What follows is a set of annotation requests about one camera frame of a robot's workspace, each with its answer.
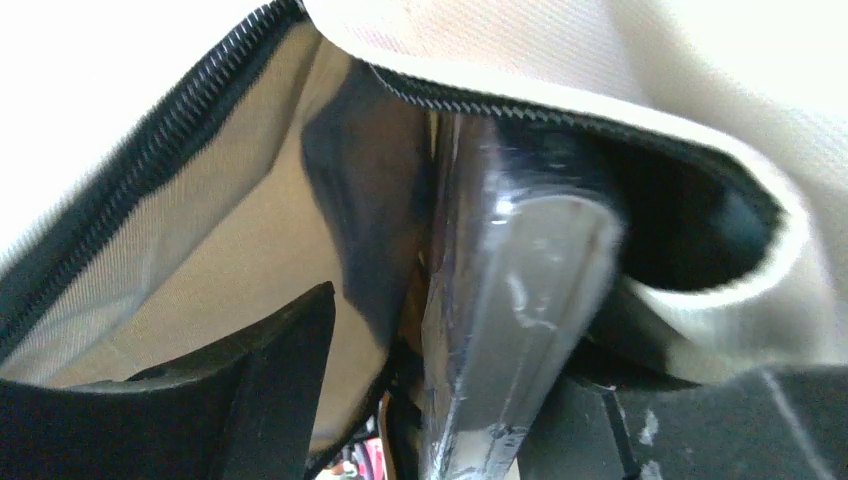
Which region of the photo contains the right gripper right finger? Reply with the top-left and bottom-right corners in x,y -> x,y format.
518,367 -> 847,479

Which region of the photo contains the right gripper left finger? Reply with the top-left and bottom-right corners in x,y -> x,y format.
1,282 -> 336,479

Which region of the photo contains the cream canvas backpack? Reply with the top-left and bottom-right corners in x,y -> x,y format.
1,1 -> 847,479

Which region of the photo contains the dark purple paperback book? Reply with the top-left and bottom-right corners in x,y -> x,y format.
419,114 -> 627,479

